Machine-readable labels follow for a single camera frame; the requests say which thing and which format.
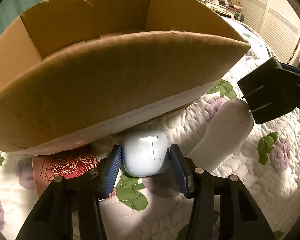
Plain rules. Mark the white bottle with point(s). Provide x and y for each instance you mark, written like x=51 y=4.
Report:
x=224 y=134

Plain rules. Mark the light blue earbud case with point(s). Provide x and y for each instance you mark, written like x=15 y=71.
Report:
x=145 y=153

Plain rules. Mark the white louvered wardrobe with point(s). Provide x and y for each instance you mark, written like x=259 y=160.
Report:
x=277 y=23

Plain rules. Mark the black square box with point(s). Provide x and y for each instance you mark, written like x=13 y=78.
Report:
x=267 y=93

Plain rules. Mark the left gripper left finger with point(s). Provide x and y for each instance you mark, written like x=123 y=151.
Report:
x=51 y=217

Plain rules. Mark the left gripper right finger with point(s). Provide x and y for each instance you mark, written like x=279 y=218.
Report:
x=240 y=215

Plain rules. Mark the brown cardboard box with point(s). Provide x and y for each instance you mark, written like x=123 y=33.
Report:
x=73 y=71

